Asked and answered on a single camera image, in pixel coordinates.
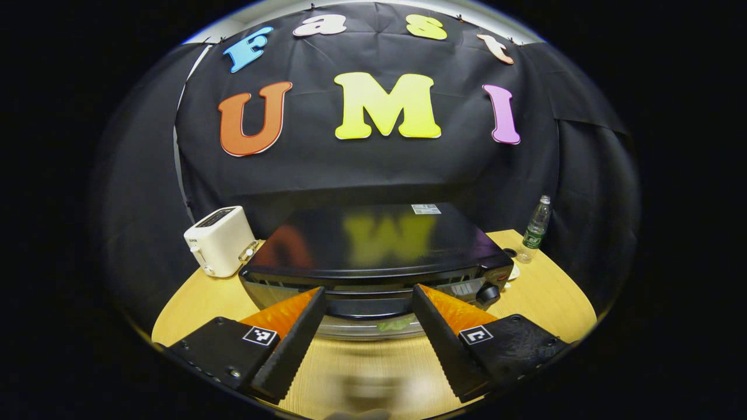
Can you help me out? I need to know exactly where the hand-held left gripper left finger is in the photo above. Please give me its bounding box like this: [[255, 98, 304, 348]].
[[166, 286, 327, 404]]

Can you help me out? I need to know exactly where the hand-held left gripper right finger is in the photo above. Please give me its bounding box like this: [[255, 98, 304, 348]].
[[411, 283, 571, 404]]

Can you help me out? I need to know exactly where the black electric oven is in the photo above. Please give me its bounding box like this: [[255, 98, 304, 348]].
[[239, 202, 515, 341]]

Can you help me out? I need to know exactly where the white toaster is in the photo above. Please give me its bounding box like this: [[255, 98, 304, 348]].
[[183, 205, 259, 278]]

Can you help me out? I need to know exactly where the clear plastic water bottle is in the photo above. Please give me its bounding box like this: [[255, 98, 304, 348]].
[[516, 195, 551, 265]]

